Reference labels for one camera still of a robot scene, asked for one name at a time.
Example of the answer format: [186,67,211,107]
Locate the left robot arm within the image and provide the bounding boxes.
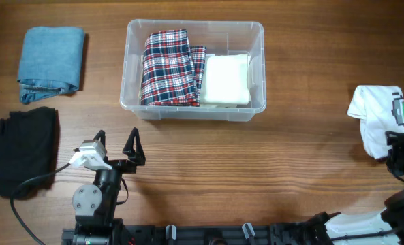
[61,128,146,245]

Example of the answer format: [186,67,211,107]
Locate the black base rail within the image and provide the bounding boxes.
[61,222,332,245]

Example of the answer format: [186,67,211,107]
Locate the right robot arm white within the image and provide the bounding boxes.
[298,131,404,244]

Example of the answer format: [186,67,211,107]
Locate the folded blue denim jeans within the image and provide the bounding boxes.
[17,27,85,104]

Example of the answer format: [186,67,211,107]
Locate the cream cloth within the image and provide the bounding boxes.
[140,53,252,108]

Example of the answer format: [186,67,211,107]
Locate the white printed t-shirt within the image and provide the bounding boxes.
[347,85,404,159]

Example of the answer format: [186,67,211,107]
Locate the black folded garment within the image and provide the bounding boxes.
[0,107,57,197]

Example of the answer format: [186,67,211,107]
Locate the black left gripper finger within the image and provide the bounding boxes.
[122,127,146,166]
[93,130,106,147]

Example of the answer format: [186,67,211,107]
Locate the clear plastic storage bin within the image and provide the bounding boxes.
[120,19,267,122]

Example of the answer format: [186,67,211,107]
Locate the red navy plaid shirt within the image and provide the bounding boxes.
[140,29,207,107]

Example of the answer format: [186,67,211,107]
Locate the black camera cable left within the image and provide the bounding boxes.
[10,162,72,245]

